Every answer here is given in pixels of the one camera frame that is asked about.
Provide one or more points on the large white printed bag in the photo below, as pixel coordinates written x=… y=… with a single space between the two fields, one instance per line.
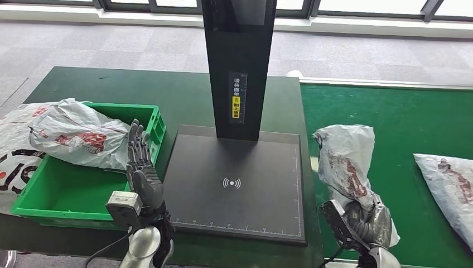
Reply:
x=14 y=166

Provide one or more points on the green conveyor belt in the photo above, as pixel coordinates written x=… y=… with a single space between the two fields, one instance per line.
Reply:
x=388 y=118

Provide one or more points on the black inbound scanner machine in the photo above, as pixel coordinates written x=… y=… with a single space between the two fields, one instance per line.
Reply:
x=258 y=192

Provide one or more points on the grey poly mailer parcel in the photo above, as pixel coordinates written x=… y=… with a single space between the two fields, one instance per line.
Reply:
x=451 y=192
x=74 y=129
x=343 y=155

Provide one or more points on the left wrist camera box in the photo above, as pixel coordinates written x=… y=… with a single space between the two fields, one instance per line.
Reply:
x=123 y=207

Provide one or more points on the white round conveyor cap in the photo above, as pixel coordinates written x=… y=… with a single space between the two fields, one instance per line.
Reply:
x=295 y=73

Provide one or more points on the black yellow label sticker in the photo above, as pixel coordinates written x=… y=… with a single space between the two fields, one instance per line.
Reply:
x=237 y=98

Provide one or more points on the green plastic crate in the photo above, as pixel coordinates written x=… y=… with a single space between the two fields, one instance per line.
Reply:
x=74 y=192

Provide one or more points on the white window sill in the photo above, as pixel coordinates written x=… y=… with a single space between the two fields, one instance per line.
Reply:
x=111 y=18

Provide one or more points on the dark green table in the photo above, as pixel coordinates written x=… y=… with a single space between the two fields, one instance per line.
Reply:
x=111 y=85

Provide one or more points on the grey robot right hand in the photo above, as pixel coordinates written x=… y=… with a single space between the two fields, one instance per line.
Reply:
x=373 y=225

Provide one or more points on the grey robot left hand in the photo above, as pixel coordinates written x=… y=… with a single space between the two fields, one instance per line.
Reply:
x=147 y=185

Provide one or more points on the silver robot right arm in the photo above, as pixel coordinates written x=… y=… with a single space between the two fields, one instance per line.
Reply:
x=384 y=259

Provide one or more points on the silver conveyor side rail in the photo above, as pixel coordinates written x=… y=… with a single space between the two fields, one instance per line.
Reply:
x=369 y=82
x=353 y=263

